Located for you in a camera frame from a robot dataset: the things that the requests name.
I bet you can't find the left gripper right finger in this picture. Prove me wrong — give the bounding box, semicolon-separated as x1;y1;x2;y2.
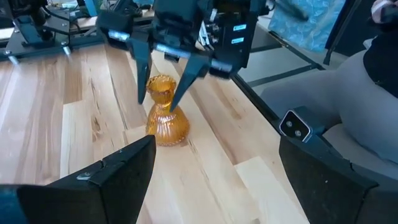
279;135;398;224

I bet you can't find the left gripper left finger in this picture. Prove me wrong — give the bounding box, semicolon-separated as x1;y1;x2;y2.
0;135;157;224

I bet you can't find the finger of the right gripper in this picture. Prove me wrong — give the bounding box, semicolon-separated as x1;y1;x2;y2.
127;39;153;105
170;55;212;113

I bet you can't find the amber glass candlestick holder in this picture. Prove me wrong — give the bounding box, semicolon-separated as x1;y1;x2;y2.
145;73;191;147

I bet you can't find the person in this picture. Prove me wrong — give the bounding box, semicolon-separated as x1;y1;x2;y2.
259;0;398;166

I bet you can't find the blue patterned fabric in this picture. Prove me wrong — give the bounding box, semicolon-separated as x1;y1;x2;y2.
269;0;346;52

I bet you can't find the black pole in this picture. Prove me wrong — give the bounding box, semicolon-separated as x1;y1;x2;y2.
323;0;361;65

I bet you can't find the black metal table frame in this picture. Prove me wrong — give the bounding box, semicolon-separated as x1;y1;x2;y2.
231;30;326;131

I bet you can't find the small grey table camera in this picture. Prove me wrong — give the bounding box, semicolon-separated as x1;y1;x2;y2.
279;105;326;144

